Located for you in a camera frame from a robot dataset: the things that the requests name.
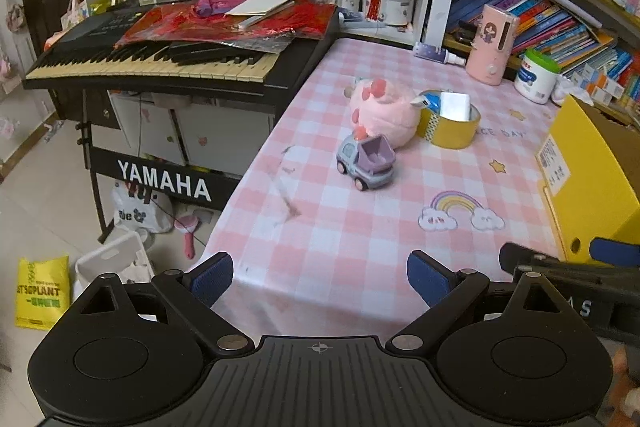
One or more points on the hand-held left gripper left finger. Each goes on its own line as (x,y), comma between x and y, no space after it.
(212,277)

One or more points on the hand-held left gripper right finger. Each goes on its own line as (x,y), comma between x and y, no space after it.
(425,279)

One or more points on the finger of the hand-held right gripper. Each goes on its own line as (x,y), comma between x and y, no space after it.
(615,249)
(517,258)

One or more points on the yellow cardboard box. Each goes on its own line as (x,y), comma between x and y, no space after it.
(595,177)

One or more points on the grey purple toy truck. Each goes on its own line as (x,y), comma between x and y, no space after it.
(367,157)

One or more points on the yellow tape roll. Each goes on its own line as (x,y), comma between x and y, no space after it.
(445,134)

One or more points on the pink plush toy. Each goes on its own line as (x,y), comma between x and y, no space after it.
(385,114)

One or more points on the person's right hand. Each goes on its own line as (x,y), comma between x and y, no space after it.
(627,374)

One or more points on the pink hair brush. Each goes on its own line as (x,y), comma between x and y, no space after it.
(187,232)

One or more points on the pink checked tablecloth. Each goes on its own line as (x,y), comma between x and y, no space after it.
(350,232)

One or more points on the white printed plastic bag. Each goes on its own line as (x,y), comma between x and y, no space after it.
(140,212)

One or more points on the white plastic basket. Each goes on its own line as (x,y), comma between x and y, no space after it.
(115,257)

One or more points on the black keyboard stand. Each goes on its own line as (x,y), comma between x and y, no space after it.
(165,182)

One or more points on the white drawer cabinet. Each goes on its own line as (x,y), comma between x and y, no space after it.
(215,132)

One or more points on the white orange medicine box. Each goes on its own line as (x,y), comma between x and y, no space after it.
(597,91)
(607,74)

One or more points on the yellow plastic bag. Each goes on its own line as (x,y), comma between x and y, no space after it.
(42,292)

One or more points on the white jar green lid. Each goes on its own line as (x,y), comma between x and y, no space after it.
(535,82)

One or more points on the pink humidifier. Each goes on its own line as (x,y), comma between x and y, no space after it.
(487,52)

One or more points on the black electronic keyboard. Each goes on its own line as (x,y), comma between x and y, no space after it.
(150,63)

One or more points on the long row of colourful books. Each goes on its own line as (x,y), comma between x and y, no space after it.
(545,27)

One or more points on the red foil paper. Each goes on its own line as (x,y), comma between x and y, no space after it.
(165,24)

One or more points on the magenta foil bag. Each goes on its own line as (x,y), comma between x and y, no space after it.
(215,2)

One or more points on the dark wooden cabinet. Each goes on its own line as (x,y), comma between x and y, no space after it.
(35,7)

